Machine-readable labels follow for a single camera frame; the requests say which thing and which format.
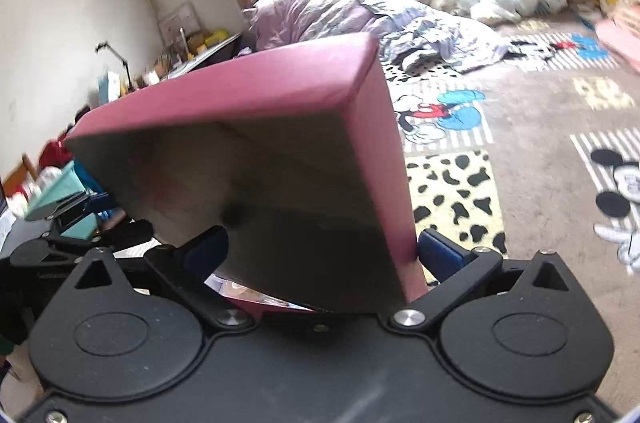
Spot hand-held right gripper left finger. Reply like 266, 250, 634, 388
74, 225, 256, 330

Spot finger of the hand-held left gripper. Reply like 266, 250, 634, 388
47, 192, 120, 224
10, 219, 154, 266

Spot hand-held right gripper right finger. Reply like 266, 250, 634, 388
387, 228, 571, 332

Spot teal box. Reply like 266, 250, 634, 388
25, 163, 101, 241

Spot red cardboard box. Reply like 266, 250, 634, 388
65, 33, 429, 315

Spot red cloth bag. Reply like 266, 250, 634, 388
39, 133, 76, 169

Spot light blue box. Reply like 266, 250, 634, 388
97, 70, 123, 104

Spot printed cartoon blanket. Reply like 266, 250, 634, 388
380, 16, 640, 286

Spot cluttered desk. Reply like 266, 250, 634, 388
165, 33, 246, 79

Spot striped crumpled clothes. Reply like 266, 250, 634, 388
355, 0, 511, 76

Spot white plastic bag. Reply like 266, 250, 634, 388
457, 0, 568, 26

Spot pink quilt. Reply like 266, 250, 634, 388
245, 0, 406, 54

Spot pink folded blanket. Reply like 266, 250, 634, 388
595, 3, 640, 59

